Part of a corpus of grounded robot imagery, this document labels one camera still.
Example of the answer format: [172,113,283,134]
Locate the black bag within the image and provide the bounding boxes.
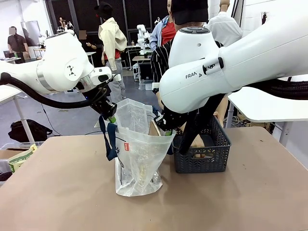
[8,119,53,142]

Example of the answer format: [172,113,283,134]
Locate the person in dark t-shirt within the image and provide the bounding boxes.
[7,26,31,64]

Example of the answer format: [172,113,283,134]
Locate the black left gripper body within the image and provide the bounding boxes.
[90,95,118,119]

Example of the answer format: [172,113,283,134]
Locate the seated person dark clothes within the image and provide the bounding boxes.
[78,30,98,67]

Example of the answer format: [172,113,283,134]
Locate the person in striped shirt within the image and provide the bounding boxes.
[151,0,209,84]

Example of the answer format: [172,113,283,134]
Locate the large white side table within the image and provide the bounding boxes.
[227,74,308,122]

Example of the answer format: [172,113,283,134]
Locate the dark grey plastic basket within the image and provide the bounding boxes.
[171,115,232,175]

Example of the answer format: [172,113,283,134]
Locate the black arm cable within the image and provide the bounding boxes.
[179,78,308,155]
[0,72,97,109]

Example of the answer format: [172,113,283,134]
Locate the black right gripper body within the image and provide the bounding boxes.
[154,109,187,132]

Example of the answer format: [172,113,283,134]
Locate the person's bare forearm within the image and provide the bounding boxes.
[213,93,229,125]

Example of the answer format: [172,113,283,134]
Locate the brown cardboard box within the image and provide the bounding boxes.
[148,119,166,137]

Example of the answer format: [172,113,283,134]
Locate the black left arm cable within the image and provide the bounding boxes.
[0,72,97,109]

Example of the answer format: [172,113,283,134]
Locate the green printed carton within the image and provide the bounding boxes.
[8,143,39,173]

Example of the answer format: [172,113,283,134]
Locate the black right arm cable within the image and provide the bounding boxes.
[179,78,308,155]

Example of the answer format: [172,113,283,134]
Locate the person in plaid shirt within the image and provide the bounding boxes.
[57,16,73,33]

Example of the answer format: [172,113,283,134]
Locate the small white side table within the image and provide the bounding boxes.
[0,84,36,145]

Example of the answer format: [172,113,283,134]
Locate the person's bare hand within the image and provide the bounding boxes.
[192,134,205,148]

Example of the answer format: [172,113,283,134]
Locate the translucent navy-handled shopping bag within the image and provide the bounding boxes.
[98,98,176,198]

